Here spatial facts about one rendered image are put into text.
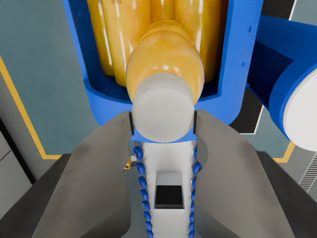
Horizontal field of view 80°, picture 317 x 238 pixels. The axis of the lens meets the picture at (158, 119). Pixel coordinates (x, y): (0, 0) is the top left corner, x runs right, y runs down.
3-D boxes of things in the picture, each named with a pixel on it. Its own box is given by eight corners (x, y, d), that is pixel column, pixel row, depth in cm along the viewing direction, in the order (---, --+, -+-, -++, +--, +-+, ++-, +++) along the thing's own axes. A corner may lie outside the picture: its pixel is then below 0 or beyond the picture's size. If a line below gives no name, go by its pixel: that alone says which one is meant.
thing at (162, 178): (156, 175, 75) (154, 213, 62) (155, 168, 73) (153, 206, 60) (181, 175, 75) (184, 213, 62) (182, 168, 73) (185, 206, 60)
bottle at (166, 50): (133, 47, 29) (92, 108, 13) (163, 5, 26) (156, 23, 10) (168, 76, 31) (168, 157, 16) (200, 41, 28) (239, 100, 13)
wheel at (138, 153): (139, 163, 64) (144, 160, 64) (137, 152, 61) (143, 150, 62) (132, 155, 67) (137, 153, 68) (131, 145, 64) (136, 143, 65)
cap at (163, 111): (124, 105, 13) (118, 119, 12) (160, 63, 12) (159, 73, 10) (166, 135, 15) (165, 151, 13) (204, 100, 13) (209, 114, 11)
